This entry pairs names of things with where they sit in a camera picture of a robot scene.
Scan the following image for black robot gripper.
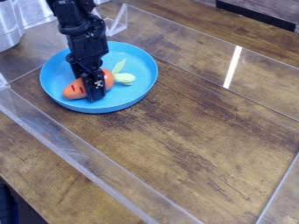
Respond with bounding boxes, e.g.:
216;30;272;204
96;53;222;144
65;17;108;102

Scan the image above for orange toy carrot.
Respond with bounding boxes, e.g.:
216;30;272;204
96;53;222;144
61;59;136;100

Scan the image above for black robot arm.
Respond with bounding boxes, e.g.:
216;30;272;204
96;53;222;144
45;0;108;102

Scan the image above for blue round plastic tray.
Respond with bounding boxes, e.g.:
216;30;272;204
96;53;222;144
40;41;159;114

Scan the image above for white checked curtain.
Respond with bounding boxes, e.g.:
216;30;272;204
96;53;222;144
0;0;55;53

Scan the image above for dark baseboard strip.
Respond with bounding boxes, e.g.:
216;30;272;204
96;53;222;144
216;0;295;32

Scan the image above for clear acrylic barrier wall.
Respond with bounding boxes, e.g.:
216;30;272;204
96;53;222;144
0;0;299;224

